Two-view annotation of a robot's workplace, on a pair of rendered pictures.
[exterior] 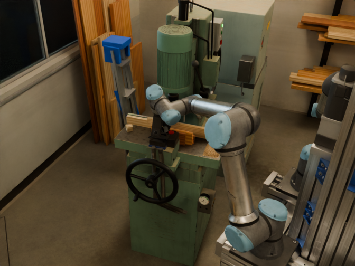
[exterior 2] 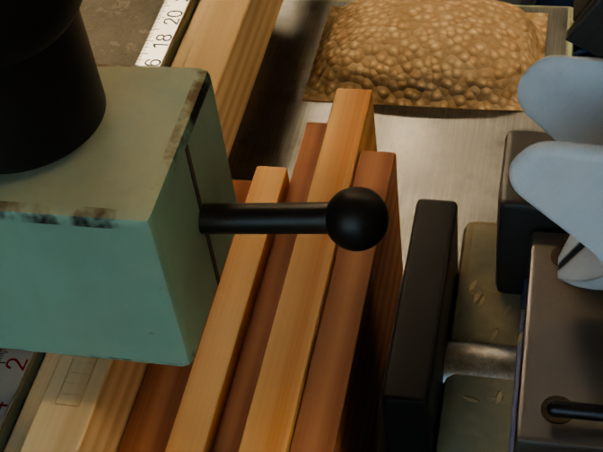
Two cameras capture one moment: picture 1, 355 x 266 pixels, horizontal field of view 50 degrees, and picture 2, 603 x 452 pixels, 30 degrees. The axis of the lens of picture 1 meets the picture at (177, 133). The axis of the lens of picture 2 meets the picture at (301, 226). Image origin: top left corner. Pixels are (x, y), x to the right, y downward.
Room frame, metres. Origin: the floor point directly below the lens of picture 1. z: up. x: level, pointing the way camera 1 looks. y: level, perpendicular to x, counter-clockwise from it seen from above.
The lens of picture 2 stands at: (1.73, 0.30, 1.29)
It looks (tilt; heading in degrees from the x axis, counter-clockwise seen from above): 46 degrees down; 271
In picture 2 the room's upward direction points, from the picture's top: 9 degrees counter-clockwise
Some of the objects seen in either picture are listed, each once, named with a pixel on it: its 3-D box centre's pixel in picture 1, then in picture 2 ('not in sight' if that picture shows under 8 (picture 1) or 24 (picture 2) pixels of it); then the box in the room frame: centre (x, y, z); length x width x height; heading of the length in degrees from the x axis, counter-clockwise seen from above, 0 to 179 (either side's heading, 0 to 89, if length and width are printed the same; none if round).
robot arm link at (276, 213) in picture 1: (270, 218); not in sight; (1.09, -0.38, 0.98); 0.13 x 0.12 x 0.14; 127
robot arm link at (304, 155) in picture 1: (313, 159); not in sight; (1.50, -0.67, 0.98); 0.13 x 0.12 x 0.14; 70
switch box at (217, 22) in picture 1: (215, 34); not in sight; (2.09, -0.19, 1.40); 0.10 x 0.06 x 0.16; 164
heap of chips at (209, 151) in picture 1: (213, 148); (427, 36); (1.66, -0.19, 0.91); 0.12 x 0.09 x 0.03; 164
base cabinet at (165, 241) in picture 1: (175, 191); not in sight; (1.93, 0.00, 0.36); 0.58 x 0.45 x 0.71; 164
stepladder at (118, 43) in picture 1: (127, 110); not in sight; (2.62, 0.41, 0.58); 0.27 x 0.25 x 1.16; 72
